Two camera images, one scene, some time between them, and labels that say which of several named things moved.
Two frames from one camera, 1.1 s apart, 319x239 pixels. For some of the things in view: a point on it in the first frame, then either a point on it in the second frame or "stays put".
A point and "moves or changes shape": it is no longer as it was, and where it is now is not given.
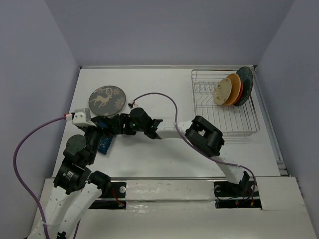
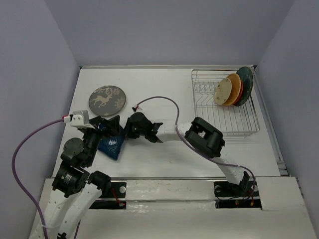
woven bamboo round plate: (236, 88) stays put
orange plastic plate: (240, 93) stays put
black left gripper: (113, 122) stays put
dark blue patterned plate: (105, 141) moves or changes shape
